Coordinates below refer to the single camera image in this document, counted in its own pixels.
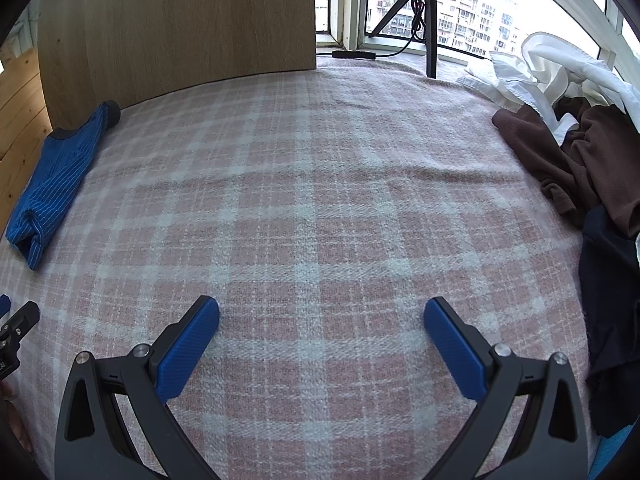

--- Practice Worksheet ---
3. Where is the light wooden board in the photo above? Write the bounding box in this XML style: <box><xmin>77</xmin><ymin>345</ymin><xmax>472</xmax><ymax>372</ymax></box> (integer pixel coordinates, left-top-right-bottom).
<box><xmin>38</xmin><ymin>0</ymin><xmax>316</xmax><ymax>129</ymax></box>

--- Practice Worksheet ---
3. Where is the black inline cable remote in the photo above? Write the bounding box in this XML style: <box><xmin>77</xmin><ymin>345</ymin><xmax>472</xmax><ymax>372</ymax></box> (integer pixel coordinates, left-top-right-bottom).
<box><xmin>331</xmin><ymin>50</ymin><xmax>378</xmax><ymax>61</ymax></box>

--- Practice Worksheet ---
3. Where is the dark navy garment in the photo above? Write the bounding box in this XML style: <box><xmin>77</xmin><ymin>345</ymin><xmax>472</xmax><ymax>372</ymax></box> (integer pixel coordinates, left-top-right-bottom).
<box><xmin>578</xmin><ymin>206</ymin><xmax>639</xmax><ymax>438</ymax></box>

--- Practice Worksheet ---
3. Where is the pine wood panel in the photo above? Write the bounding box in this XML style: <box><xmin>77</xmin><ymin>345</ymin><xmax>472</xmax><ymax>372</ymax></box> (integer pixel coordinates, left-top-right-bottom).
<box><xmin>0</xmin><ymin>48</ymin><xmax>52</xmax><ymax>231</ymax></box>

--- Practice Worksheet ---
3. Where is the pink plaid blanket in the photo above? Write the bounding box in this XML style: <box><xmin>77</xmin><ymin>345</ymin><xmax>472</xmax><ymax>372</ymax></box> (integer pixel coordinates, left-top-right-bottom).
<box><xmin>1</xmin><ymin>58</ymin><xmax>588</xmax><ymax>479</ymax></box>

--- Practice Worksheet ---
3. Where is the white shirt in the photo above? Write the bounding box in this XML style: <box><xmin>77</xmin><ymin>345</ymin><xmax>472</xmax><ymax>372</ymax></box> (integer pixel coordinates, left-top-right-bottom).
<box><xmin>457</xmin><ymin>32</ymin><xmax>639</xmax><ymax>143</ymax></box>

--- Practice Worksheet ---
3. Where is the person left hand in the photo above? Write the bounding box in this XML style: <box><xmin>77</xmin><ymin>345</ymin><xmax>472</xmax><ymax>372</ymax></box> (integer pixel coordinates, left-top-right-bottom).
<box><xmin>0</xmin><ymin>382</ymin><xmax>32</xmax><ymax>453</ymax></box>

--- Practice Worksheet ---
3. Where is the black tripod stand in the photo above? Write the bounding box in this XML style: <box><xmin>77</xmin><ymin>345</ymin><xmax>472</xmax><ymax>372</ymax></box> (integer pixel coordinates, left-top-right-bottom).
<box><xmin>366</xmin><ymin>0</ymin><xmax>437</xmax><ymax>79</ymax></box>

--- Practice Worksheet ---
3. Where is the brown garment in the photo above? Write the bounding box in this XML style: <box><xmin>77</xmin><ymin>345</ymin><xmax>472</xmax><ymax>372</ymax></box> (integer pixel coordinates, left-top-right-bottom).
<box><xmin>491</xmin><ymin>98</ymin><xmax>639</xmax><ymax>238</ymax></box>

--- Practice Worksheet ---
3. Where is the blue striped knit garment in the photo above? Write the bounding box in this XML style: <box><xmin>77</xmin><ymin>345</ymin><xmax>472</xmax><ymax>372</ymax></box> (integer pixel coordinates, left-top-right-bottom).
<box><xmin>6</xmin><ymin>101</ymin><xmax>120</xmax><ymax>271</ymax></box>

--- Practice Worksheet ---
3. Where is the light blue garment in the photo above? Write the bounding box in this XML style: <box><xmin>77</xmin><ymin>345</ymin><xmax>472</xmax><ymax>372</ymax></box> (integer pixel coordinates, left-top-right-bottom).
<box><xmin>588</xmin><ymin>422</ymin><xmax>640</xmax><ymax>480</ymax></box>

